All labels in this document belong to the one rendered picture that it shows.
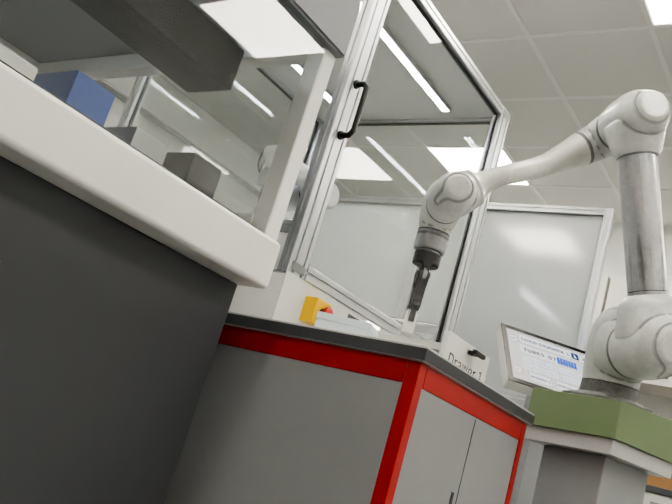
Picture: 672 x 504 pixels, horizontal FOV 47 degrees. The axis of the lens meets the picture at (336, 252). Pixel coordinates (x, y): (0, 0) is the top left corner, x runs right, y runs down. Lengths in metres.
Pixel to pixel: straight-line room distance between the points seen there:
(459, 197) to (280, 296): 0.53
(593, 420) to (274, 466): 0.90
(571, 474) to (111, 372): 1.27
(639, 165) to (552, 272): 1.89
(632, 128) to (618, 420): 0.75
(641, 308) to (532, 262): 2.01
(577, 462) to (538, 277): 1.94
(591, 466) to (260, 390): 0.94
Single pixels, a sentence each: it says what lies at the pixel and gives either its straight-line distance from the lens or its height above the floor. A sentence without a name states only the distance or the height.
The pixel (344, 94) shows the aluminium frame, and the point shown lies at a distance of 2.24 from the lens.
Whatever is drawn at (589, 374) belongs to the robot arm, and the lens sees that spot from 2.29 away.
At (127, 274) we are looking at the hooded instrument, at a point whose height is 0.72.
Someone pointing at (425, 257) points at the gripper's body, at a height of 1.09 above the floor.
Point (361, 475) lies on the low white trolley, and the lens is 1.51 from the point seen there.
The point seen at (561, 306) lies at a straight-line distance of 3.95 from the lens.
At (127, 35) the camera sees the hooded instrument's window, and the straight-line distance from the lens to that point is 1.38.
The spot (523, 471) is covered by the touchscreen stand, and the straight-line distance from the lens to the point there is 3.03.
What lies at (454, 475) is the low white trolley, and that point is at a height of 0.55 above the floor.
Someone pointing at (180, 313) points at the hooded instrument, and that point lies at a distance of 1.55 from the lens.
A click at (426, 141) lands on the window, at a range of 2.66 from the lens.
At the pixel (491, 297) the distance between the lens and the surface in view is 4.08.
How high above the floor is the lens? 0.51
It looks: 15 degrees up
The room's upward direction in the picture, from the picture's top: 17 degrees clockwise
